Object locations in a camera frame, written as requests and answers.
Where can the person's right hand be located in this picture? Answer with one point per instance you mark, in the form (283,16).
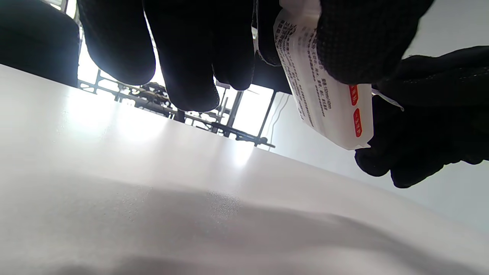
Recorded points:
(431,126)

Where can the black leather office chair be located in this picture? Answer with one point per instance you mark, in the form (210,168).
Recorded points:
(36,38)

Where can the small white wet wipes pack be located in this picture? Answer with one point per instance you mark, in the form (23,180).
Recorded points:
(324,110)

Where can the person's left hand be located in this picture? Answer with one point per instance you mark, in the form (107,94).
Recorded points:
(191,49)

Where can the metal frame rack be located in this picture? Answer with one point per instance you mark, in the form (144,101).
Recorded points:
(214,122)

